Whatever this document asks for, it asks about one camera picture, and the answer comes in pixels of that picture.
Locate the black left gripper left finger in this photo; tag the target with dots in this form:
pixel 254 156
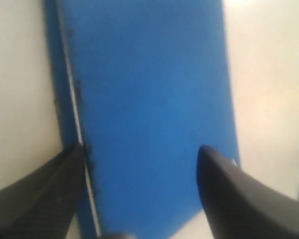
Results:
pixel 42 204

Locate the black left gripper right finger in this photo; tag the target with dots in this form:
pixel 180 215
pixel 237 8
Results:
pixel 237 206

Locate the blue hardcover folder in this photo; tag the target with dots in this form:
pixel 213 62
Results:
pixel 142 84

